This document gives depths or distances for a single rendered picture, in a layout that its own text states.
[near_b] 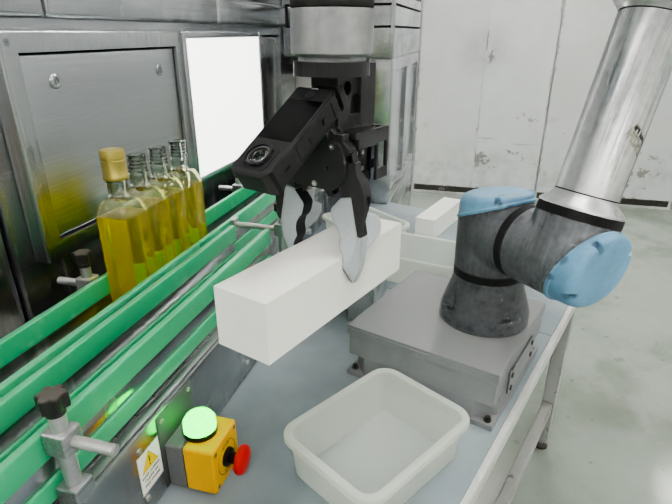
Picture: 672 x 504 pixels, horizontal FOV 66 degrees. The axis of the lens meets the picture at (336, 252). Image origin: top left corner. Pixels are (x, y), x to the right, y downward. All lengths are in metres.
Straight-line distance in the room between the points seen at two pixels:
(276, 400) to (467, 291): 0.37
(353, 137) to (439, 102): 4.06
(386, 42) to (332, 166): 1.31
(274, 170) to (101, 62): 0.64
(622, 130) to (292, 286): 0.49
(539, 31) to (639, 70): 3.75
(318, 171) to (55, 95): 0.54
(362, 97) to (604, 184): 0.37
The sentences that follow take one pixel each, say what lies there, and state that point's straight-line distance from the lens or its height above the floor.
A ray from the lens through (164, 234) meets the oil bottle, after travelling 0.90.
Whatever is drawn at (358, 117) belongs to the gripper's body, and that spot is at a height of 1.24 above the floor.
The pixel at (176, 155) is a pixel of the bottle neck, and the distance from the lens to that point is 0.96.
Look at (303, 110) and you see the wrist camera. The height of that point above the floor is 1.25.
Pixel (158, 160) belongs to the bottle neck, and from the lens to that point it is 0.91.
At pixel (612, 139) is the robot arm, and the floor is 1.19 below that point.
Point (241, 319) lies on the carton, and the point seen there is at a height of 1.09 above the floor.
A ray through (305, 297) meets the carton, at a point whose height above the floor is 1.09.
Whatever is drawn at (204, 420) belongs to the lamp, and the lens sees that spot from 0.73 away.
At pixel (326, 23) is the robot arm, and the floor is 1.32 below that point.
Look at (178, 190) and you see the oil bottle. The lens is 0.93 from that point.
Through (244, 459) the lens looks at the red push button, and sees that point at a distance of 0.74.
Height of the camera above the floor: 1.32
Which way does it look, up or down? 23 degrees down
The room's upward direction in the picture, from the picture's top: straight up
